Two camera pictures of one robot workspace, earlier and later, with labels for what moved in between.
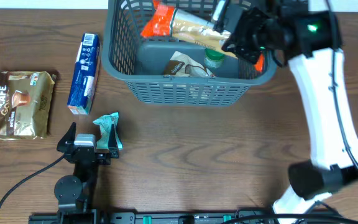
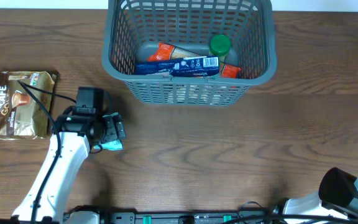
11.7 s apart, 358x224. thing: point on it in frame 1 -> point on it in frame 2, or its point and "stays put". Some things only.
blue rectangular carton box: (81, 94) -> (186, 67)
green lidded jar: (214, 58) -> (220, 45)
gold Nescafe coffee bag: (18, 105) stays put
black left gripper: (89, 156) -> (114, 129)
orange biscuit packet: (164, 21) -> (166, 51)
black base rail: (91, 216) stays put
